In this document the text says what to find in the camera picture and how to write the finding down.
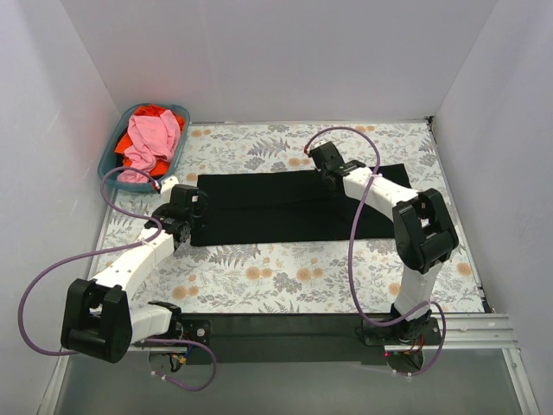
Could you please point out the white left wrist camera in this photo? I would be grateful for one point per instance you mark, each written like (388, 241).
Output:
(164, 186)

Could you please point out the black t shirt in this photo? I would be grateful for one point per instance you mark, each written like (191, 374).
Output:
(292, 206)

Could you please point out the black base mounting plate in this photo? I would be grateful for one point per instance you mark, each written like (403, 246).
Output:
(293, 338)

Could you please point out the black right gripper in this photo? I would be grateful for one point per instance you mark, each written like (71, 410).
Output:
(327, 174)

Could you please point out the pink t shirt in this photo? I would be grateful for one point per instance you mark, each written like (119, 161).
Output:
(149, 142)

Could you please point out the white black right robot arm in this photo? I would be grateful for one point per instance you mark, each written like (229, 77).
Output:
(424, 236)

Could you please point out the aluminium frame rail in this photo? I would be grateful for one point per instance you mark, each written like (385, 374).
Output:
(475, 369)

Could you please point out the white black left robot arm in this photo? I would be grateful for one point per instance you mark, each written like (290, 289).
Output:
(98, 319)

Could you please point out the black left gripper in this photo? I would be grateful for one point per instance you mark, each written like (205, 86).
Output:
(197, 207)

